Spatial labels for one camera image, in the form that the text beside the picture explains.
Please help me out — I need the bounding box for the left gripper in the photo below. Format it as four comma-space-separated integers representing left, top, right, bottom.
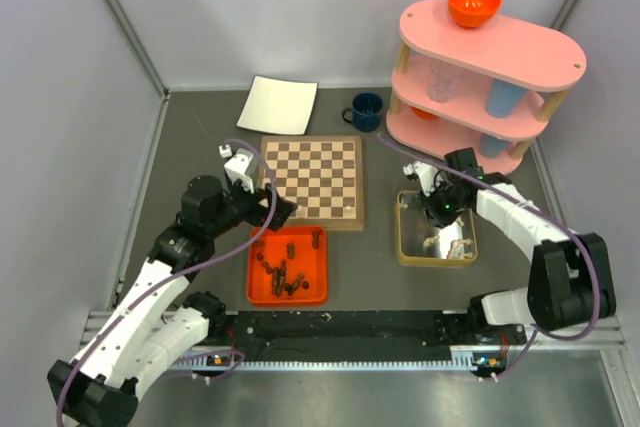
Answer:
207, 175, 296, 238

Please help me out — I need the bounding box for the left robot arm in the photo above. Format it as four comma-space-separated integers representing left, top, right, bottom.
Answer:
47, 176, 297, 426

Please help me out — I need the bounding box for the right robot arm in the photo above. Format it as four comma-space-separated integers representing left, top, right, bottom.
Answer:
403, 148, 617, 343

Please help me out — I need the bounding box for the wooden chess board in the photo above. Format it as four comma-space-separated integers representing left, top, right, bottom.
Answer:
261, 135, 366, 231

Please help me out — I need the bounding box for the dark long chess piece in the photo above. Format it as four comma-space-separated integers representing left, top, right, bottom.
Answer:
271, 269, 281, 296

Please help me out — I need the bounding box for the orange plastic tray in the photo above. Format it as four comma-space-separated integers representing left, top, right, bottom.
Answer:
246, 225, 329, 307

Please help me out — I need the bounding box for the white square plate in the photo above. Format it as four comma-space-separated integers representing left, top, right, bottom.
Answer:
236, 75, 318, 136

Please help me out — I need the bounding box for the light blue plastic cup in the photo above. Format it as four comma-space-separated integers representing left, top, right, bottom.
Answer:
486, 79, 527, 118

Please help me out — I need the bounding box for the pink three-tier shelf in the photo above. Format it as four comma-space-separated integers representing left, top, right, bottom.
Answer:
386, 0, 587, 174

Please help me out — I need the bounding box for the dark blue enamel mug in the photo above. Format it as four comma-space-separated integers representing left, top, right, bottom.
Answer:
342, 92, 384, 133

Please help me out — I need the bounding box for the clear plastic cup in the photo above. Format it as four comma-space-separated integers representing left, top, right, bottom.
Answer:
427, 59, 463, 103

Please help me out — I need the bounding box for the orange plastic bowl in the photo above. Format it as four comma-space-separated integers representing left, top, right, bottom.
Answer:
447, 0, 502, 29

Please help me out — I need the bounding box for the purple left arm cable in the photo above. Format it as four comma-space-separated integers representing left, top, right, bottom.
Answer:
54, 139, 279, 427

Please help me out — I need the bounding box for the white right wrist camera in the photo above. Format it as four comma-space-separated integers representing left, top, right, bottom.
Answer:
403, 161, 439, 197

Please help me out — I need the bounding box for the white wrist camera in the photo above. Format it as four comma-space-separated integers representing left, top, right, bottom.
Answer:
403, 161, 439, 197
218, 144, 258, 194

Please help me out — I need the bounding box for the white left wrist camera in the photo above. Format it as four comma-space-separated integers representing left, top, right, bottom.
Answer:
218, 144, 258, 194

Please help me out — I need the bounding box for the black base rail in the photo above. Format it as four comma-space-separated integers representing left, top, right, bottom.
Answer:
228, 310, 526, 362

